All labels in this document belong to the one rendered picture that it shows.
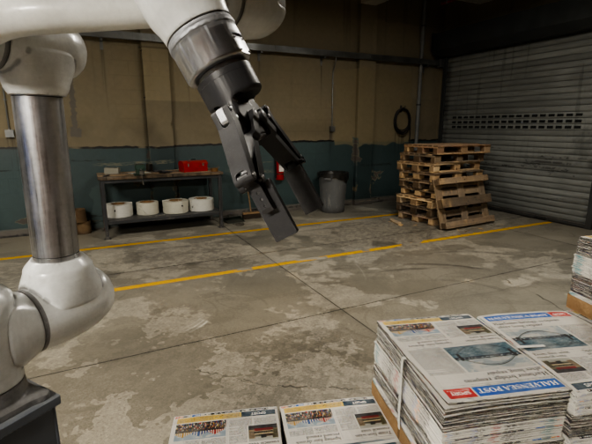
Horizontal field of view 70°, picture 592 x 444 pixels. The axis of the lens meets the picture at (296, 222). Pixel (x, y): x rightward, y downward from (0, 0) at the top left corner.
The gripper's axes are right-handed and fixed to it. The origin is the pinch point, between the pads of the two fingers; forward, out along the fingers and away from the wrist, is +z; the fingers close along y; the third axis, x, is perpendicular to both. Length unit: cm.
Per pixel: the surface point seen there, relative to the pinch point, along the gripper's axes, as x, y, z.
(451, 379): -1, 32, 49
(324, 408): 38, 46, 56
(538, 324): -22, 68, 63
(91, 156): 434, 486, -182
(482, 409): -5, 27, 54
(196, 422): 65, 31, 40
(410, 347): 7, 44, 45
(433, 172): 5, 651, 94
